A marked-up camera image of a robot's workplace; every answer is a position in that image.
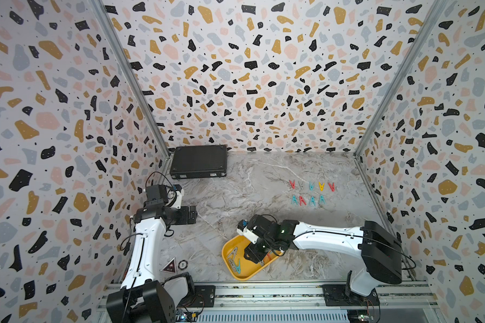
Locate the left aluminium corner post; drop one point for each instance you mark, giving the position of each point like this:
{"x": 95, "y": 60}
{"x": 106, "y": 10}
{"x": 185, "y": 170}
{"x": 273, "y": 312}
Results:
{"x": 98, "y": 8}

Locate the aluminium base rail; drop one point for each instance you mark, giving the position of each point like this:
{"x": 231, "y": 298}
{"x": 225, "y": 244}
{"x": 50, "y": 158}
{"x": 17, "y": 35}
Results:
{"x": 309, "y": 301}

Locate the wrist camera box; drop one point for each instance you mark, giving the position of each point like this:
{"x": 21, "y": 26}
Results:
{"x": 258, "y": 227}
{"x": 177, "y": 197}

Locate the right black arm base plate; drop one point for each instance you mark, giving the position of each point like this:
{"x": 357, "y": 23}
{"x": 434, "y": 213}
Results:
{"x": 340, "y": 295}

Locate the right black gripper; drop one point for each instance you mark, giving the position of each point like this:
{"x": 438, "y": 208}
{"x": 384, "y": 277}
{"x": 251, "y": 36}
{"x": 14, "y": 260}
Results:
{"x": 251, "y": 254}

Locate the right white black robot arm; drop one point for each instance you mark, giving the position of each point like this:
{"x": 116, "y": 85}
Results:
{"x": 379, "y": 251}

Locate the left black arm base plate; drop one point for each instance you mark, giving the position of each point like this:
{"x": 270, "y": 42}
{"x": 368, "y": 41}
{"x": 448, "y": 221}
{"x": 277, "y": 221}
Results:
{"x": 198, "y": 296}

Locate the black flat case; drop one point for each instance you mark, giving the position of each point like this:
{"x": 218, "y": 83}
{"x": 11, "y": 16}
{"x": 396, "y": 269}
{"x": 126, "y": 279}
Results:
{"x": 203, "y": 161}

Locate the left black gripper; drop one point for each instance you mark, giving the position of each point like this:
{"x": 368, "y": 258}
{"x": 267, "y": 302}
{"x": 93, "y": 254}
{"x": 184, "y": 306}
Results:
{"x": 182, "y": 219}

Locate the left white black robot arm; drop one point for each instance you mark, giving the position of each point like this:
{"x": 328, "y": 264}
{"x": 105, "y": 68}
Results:
{"x": 143, "y": 296}

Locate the triangular warning sticker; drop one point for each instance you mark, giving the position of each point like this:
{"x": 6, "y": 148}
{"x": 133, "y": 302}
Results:
{"x": 170, "y": 267}

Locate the aluminium corner post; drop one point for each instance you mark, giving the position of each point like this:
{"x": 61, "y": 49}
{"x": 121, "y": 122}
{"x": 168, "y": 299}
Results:
{"x": 434, "y": 13}
{"x": 98, "y": 8}

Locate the yellow plastic storage box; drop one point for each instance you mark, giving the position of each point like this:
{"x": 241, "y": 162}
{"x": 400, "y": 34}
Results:
{"x": 248, "y": 268}

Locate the round black sticker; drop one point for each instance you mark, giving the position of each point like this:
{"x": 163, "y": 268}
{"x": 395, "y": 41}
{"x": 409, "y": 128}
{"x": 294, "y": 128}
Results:
{"x": 182, "y": 265}

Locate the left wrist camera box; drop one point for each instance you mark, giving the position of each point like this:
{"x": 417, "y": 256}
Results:
{"x": 177, "y": 197}

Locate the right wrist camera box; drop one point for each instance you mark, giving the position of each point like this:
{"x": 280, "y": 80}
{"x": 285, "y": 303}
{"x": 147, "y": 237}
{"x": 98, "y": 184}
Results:
{"x": 258, "y": 227}

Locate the right aluminium corner post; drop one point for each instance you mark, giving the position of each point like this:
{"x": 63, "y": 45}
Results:
{"x": 434, "y": 13}

